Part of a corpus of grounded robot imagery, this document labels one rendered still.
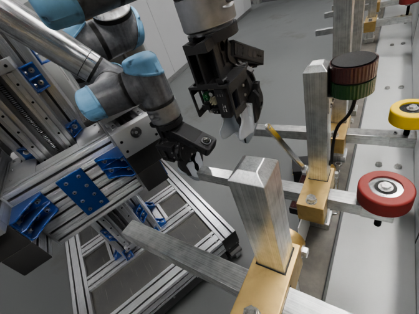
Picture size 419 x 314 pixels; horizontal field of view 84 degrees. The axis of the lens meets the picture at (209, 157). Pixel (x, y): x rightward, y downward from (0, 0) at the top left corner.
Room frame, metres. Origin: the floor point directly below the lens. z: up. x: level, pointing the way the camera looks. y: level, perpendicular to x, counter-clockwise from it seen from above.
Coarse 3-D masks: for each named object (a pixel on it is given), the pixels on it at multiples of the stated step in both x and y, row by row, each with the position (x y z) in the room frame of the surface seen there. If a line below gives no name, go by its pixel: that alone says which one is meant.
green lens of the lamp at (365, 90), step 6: (330, 84) 0.30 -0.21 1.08; (336, 84) 0.29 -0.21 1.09; (360, 84) 0.27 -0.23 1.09; (366, 84) 0.27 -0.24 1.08; (372, 84) 0.27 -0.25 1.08; (330, 90) 0.30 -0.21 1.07; (336, 90) 0.29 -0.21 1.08; (342, 90) 0.28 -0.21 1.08; (348, 90) 0.28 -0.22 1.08; (354, 90) 0.27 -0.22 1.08; (360, 90) 0.27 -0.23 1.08; (366, 90) 0.27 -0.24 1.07; (372, 90) 0.27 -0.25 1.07; (336, 96) 0.29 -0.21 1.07; (342, 96) 0.28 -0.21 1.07; (348, 96) 0.28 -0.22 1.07; (354, 96) 0.27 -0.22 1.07; (360, 96) 0.27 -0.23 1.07; (366, 96) 0.27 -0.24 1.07
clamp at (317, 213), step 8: (336, 176) 0.33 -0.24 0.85; (304, 184) 0.32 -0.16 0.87; (312, 184) 0.31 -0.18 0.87; (320, 184) 0.30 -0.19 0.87; (328, 184) 0.30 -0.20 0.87; (304, 192) 0.30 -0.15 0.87; (312, 192) 0.29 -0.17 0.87; (320, 192) 0.29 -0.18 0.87; (328, 192) 0.28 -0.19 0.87; (304, 200) 0.28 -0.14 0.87; (320, 200) 0.27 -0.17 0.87; (304, 208) 0.27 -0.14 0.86; (312, 208) 0.26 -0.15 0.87; (320, 208) 0.25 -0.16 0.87; (304, 216) 0.27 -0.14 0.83; (312, 216) 0.26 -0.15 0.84; (320, 216) 0.25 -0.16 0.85
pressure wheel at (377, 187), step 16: (368, 176) 0.25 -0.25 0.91; (384, 176) 0.24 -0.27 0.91; (400, 176) 0.23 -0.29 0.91; (368, 192) 0.23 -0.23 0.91; (384, 192) 0.22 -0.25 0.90; (400, 192) 0.21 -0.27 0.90; (416, 192) 0.20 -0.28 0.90; (368, 208) 0.21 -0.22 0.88; (384, 208) 0.19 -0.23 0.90; (400, 208) 0.18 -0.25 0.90
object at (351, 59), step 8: (344, 56) 0.31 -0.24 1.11; (352, 56) 0.30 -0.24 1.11; (360, 56) 0.30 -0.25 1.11; (368, 56) 0.29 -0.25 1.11; (376, 56) 0.28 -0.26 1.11; (336, 64) 0.30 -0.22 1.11; (344, 64) 0.29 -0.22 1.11; (352, 64) 0.28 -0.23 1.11; (360, 64) 0.27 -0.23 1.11; (368, 80) 0.27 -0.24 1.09; (328, 96) 0.31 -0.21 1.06; (328, 104) 0.30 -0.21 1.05; (352, 104) 0.29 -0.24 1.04; (328, 112) 0.30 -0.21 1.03; (344, 120) 0.30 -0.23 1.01; (336, 128) 0.31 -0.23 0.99
